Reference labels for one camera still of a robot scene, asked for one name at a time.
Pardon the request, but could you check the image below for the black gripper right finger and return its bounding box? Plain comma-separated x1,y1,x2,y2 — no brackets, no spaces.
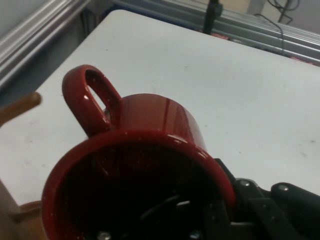
214,157,320,240

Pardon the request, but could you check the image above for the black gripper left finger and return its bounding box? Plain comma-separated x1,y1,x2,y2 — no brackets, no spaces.
96,194,231,240

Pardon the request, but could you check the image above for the red ceramic mug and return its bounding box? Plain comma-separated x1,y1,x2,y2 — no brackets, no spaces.
41,64,237,240

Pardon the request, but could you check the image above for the black stand with clamp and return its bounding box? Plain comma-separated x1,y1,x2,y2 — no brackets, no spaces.
201,0,224,35

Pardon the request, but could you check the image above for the brown wooden mug tree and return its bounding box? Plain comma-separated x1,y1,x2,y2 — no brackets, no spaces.
0,91,45,240

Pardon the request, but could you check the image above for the thin black background cable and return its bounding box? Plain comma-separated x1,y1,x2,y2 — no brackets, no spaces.
254,12,286,57

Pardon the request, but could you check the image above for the short aluminium frame rail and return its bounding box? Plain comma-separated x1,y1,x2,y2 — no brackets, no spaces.
112,0,320,66

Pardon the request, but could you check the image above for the long aluminium frame rail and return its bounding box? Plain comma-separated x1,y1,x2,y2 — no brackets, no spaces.
0,0,91,87

